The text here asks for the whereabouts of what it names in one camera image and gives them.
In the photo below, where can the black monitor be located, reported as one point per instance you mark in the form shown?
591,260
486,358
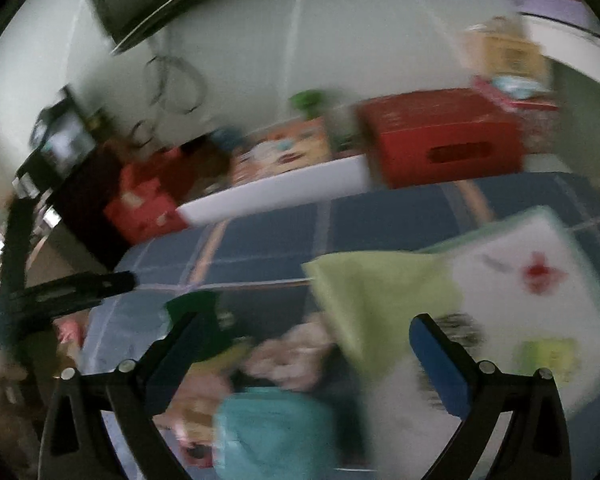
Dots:
65,135

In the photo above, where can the person's left hand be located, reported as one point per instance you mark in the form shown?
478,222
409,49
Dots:
7,400

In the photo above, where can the colourful toy box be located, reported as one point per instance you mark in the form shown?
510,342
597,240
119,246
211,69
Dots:
285,150

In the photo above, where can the light green cloth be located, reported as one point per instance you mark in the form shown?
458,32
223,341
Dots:
380,300

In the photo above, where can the beige paper box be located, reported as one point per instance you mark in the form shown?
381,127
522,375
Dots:
505,50

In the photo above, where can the green dumbbell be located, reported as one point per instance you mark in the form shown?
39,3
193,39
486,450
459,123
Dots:
310,102

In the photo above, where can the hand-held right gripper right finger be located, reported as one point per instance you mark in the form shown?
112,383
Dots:
435,360

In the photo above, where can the yellow and green sponge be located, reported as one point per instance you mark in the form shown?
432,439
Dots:
195,305

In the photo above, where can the red felt bag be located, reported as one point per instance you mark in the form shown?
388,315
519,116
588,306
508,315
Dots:
140,205

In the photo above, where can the white chair back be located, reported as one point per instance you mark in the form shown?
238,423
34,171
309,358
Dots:
280,190

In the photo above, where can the teal tissue pack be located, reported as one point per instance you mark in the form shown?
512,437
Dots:
275,435

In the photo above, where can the dark cabinet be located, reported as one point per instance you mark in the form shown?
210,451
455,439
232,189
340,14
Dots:
87,210

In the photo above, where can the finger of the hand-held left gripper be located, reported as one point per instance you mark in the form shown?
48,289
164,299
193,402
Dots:
80,292
16,250

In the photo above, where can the red cardboard box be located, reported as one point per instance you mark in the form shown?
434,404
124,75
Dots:
430,130

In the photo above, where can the white shelf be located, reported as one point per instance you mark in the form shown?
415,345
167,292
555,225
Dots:
565,35

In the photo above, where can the leopard print scrunchie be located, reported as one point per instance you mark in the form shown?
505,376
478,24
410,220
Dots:
455,327

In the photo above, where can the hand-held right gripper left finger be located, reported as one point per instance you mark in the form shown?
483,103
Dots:
177,360

